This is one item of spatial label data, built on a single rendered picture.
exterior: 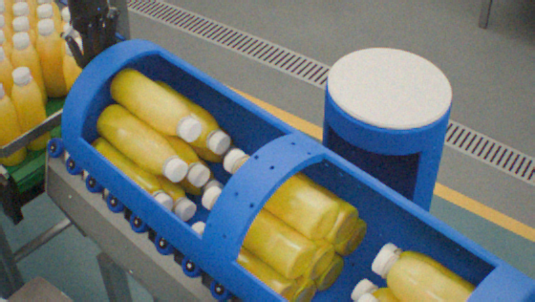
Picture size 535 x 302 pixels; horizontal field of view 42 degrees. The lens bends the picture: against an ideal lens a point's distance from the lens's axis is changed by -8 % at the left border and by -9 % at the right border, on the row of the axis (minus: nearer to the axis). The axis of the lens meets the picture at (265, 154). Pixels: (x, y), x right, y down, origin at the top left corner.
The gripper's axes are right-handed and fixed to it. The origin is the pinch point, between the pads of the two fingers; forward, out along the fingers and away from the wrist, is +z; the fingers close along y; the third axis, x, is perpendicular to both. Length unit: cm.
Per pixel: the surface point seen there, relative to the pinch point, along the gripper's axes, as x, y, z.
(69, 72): -20.6, -4.4, 11.5
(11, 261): -46, 17, 84
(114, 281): -1, 7, 60
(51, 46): -31.7, -6.5, 10.5
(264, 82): -78, -128, 116
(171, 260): 29.2, 8.9, 22.6
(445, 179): 15, -134, 116
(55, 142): -9.9, 8.0, 18.2
